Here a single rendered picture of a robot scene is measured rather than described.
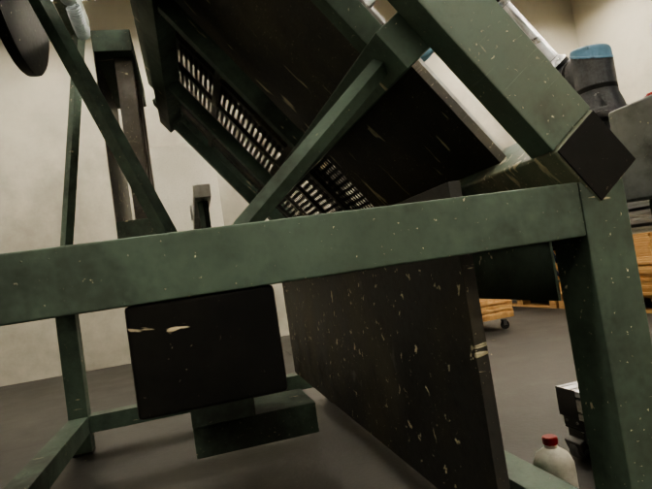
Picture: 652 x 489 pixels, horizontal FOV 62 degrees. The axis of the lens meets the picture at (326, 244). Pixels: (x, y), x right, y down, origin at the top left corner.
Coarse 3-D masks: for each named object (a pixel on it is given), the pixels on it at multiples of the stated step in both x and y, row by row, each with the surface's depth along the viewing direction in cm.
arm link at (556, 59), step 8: (496, 0) 171; (504, 0) 172; (504, 8) 173; (512, 8) 174; (512, 16) 173; (520, 16) 174; (520, 24) 174; (528, 24) 174; (528, 32) 174; (536, 32) 175; (536, 40) 174; (544, 40) 176; (544, 48) 174; (552, 56) 175; (560, 56) 175; (552, 64) 174; (560, 64) 173; (560, 72) 174
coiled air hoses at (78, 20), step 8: (64, 0) 223; (72, 0) 225; (72, 8) 246; (80, 8) 243; (72, 16) 249; (80, 16) 245; (72, 24) 248; (80, 24) 248; (80, 32) 252; (88, 32) 257
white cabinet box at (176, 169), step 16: (160, 160) 493; (176, 160) 496; (192, 160) 500; (160, 176) 492; (176, 176) 495; (192, 176) 498; (208, 176) 502; (160, 192) 490; (176, 192) 494; (192, 192) 497; (176, 208) 492; (192, 208) 496; (176, 224) 491; (192, 224) 495
